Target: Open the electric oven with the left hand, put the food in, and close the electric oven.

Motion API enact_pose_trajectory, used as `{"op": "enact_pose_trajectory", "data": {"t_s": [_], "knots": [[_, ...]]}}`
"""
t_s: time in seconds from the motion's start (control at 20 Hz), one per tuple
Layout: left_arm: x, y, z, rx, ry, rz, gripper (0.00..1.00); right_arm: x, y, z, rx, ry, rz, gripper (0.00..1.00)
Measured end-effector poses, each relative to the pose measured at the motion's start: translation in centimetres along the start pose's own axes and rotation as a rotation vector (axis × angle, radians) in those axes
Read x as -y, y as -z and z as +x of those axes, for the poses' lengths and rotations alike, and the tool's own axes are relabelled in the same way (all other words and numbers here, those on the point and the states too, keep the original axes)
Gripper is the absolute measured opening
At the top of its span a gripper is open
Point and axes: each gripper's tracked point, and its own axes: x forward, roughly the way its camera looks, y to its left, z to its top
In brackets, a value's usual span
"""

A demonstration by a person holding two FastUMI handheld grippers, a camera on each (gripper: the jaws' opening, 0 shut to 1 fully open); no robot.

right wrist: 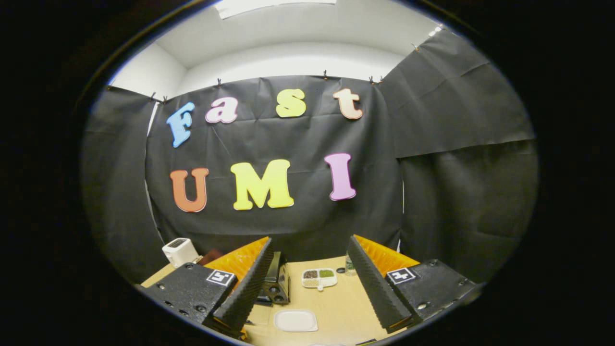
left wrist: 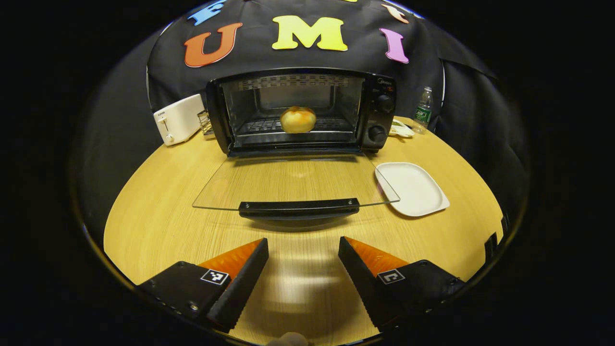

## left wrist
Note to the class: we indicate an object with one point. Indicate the white divided tray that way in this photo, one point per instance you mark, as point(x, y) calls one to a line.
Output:
point(401, 129)

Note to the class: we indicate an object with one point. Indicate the white toaster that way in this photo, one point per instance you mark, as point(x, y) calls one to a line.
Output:
point(178, 120)

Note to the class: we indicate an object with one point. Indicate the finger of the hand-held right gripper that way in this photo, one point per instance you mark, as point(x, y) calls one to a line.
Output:
point(504, 225)
point(491, 247)

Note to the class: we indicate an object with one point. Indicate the white square plate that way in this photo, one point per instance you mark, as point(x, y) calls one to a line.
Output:
point(413, 190)

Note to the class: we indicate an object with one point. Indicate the round golden bread bun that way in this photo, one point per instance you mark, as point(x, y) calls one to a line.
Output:
point(298, 120)

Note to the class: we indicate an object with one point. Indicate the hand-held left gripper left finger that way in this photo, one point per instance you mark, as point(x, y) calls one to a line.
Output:
point(238, 290)

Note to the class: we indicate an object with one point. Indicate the clear plastic water bottle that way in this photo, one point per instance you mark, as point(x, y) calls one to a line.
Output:
point(423, 113)

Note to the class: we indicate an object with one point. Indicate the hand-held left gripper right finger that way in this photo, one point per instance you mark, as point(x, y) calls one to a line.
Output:
point(367, 293)

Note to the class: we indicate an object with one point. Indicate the black electric oven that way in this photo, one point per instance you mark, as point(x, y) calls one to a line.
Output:
point(379, 115)

